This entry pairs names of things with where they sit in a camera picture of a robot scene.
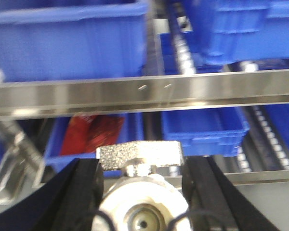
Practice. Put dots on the roller track rail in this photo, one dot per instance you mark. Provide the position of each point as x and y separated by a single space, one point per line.
183 57

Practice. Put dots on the red package bag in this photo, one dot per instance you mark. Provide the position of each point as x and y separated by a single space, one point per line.
86 133

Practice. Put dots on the large blue upper crate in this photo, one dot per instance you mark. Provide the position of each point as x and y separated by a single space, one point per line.
72 39

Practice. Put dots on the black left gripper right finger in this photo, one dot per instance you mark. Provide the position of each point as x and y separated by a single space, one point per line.
215 203

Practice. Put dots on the blue centre front bin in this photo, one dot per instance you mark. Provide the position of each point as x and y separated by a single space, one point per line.
215 131

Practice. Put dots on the blue upper right crate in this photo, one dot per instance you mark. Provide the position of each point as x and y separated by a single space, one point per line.
229 31

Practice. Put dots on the blue bin with red package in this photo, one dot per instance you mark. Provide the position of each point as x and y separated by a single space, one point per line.
132 130

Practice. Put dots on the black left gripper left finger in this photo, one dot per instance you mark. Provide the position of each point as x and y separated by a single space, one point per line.
61 202

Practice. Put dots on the silver metal ball valve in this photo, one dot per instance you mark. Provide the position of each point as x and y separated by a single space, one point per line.
141 199

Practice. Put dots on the stainless steel shelf rail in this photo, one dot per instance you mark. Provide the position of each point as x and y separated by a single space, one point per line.
22 100

